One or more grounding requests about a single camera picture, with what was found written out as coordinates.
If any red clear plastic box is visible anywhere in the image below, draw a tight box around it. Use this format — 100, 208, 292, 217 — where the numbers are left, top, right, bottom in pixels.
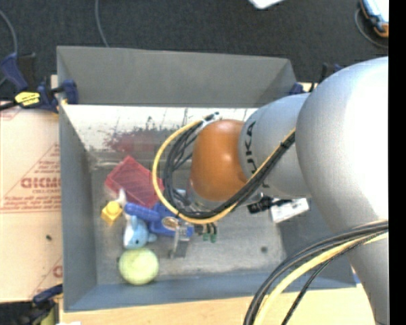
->
104, 154, 166, 210

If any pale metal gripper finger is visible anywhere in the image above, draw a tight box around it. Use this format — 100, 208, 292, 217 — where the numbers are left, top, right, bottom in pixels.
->
176, 227, 191, 259
169, 228, 181, 259

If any brown cardboard board, red print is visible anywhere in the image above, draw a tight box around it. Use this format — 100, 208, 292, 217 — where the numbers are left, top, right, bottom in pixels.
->
0, 99, 64, 305

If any yellow-green ball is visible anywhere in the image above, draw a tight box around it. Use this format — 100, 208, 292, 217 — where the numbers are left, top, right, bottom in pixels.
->
117, 248, 160, 286

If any black cylinder on white bracket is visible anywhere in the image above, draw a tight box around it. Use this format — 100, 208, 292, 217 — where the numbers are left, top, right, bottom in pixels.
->
246, 196, 310, 223

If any blue plastic toy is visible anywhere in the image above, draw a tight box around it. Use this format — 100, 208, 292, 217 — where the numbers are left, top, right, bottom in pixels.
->
123, 201, 194, 239

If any grey metal bin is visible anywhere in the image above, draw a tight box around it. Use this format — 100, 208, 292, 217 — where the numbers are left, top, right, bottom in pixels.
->
55, 45, 358, 313

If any yellow toy block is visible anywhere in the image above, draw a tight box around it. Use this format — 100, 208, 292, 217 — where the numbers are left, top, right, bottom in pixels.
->
100, 200, 124, 226

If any light blue toy animal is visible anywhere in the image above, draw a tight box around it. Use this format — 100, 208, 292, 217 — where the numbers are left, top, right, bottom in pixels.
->
122, 214, 158, 251

